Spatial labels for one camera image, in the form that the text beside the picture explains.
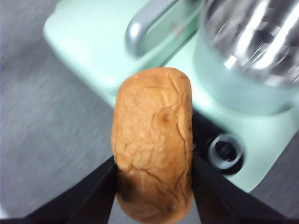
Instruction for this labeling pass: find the green breakfast machine base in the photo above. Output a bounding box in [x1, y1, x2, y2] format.
[100, 58, 299, 194]

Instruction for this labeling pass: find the green hinged griddle lid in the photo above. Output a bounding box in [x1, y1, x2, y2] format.
[43, 0, 202, 94]

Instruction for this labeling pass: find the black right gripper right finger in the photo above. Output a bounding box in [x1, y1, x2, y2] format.
[192, 155, 299, 224]

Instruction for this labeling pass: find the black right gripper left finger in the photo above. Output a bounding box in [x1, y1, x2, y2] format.
[0, 156, 117, 224]

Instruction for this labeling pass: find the brown potato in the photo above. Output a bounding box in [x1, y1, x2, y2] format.
[111, 67, 194, 224]

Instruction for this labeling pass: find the chrome griddle lid handle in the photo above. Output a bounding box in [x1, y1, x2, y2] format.
[125, 0, 178, 58]

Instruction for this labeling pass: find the silver control knob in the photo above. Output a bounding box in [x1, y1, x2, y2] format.
[208, 134, 244, 175]

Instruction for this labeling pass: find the green pot with handle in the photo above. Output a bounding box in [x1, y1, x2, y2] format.
[193, 0, 299, 115]

